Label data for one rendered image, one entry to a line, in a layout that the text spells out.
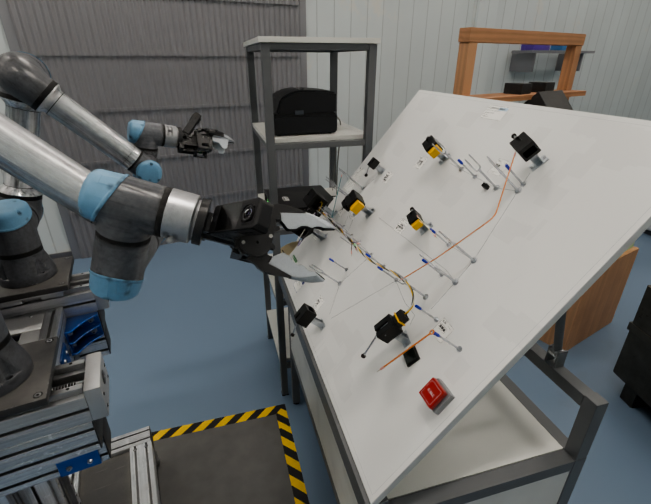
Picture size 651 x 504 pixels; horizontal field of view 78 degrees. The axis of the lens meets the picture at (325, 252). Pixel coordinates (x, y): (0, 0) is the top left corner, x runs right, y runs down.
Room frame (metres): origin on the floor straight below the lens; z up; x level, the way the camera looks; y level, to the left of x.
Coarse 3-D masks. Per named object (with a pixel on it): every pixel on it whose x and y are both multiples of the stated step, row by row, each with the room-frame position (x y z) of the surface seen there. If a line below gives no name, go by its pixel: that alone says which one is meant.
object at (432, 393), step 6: (432, 378) 0.68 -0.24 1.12; (426, 384) 0.68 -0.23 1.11; (432, 384) 0.67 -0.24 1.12; (438, 384) 0.66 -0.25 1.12; (420, 390) 0.68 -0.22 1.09; (426, 390) 0.67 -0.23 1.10; (432, 390) 0.66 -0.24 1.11; (438, 390) 0.65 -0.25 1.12; (444, 390) 0.65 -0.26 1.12; (426, 396) 0.66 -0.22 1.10; (432, 396) 0.65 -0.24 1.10; (438, 396) 0.64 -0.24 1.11; (444, 396) 0.64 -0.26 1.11; (426, 402) 0.65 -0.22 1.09; (432, 402) 0.64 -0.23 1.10; (438, 402) 0.64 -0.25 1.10; (432, 408) 0.63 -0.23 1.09
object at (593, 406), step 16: (528, 352) 0.94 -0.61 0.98; (544, 352) 0.93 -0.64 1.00; (560, 352) 0.86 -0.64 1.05; (544, 368) 0.88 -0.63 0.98; (560, 368) 0.86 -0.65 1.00; (560, 384) 0.82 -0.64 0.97; (576, 384) 0.80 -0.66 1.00; (576, 400) 0.77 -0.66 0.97; (592, 400) 0.74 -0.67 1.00; (576, 416) 0.76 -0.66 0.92; (592, 416) 0.72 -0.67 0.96; (576, 432) 0.74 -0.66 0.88; (592, 432) 0.73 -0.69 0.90; (576, 448) 0.73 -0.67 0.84
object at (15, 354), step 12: (0, 348) 0.63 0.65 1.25; (12, 348) 0.66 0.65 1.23; (0, 360) 0.62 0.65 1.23; (12, 360) 0.64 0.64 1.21; (24, 360) 0.66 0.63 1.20; (0, 372) 0.61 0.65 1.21; (12, 372) 0.63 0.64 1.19; (24, 372) 0.64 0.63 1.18; (0, 384) 0.60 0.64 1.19; (12, 384) 0.61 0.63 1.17; (0, 396) 0.59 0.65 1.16
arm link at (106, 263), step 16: (96, 240) 0.52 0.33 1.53; (112, 240) 0.51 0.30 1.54; (96, 256) 0.52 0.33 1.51; (112, 256) 0.51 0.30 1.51; (128, 256) 0.52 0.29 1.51; (144, 256) 0.54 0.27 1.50; (96, 272) 0.52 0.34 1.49; (112, 272) 0.51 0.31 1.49; (128, 272) 0.52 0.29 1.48; (96, 288) 0.51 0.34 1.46; (112, 288) 0.51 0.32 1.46; (128, 288) 0.52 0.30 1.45
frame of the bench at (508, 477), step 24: (288, 312) 1.69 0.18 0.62; (504, 384) 1.00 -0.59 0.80; (528, 408) 0.90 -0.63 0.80; (552, 432) 0.81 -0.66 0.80; (552, 456) 0.73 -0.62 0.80; (456, 480) 0.67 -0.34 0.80; (480, 480) 0.67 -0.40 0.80; (504, 480) 0.67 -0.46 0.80; (528, 480) 0.68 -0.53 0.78; (576, 480) 0.73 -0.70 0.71
